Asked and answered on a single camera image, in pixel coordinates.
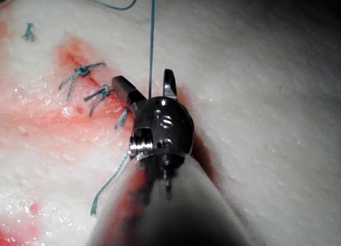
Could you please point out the right arm needle driver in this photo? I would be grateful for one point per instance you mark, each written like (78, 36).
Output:
(170, 129)

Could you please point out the right arm needle driver jaw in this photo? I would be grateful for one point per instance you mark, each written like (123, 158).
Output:
(125, 89)
(169, 83)

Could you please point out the blue thread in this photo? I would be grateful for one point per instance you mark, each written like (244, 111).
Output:
(152, 43)

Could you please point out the dark right arm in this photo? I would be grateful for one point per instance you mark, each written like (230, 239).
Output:
(191, 203)

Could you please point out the blue stitching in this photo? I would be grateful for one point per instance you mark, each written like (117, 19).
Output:
(83, 70)
(29, 33)

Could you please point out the tissue pad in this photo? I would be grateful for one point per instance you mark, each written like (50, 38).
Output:
(253, 102)

